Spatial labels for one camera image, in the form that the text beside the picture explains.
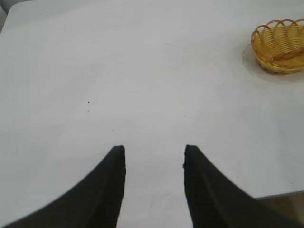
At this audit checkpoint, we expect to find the clear scalloped plastic plate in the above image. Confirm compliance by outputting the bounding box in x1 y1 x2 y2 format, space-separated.
241 42 304 84

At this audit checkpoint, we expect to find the yellow woven plastic basket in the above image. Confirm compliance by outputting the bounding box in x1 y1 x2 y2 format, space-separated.
251 19 304 76

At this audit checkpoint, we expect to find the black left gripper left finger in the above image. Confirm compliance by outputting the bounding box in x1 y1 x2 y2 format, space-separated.
6 144 126 228

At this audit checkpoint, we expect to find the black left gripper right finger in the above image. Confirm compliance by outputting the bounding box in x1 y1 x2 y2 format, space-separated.
182 144 304 228

